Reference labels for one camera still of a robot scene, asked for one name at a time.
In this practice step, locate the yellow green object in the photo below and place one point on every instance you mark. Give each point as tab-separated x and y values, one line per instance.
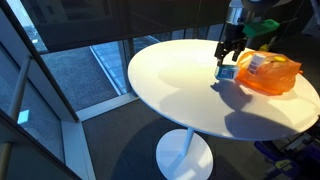
265	47

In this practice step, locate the dark window blind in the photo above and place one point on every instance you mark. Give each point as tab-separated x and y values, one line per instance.
133	16

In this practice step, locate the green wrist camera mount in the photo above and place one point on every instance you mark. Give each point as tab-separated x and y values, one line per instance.
260	27

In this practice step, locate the blue cardboard box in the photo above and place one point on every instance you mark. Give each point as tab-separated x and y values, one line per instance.
227	72

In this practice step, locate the orange plastic bag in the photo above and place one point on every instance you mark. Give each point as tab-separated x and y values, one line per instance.
273	80

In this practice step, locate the white round table base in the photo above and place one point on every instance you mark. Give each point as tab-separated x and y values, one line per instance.
196	163

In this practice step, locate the yellow round item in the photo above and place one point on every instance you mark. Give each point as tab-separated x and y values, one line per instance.
279	59

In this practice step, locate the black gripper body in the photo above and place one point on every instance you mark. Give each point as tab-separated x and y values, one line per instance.
234	35

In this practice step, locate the Franka robot arm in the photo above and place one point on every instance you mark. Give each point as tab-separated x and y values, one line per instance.
240	13

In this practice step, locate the white table pole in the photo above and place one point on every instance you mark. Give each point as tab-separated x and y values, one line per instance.
187	141

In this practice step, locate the metal handrail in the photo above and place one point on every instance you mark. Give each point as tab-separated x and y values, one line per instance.
18	93

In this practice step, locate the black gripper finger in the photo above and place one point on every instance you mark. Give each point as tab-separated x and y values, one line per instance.
219	56
238	53

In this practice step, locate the white bottle with label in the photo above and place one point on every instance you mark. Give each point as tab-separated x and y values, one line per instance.
256	63

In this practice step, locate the purple and yellow equipment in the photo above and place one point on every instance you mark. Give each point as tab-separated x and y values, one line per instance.
286	163

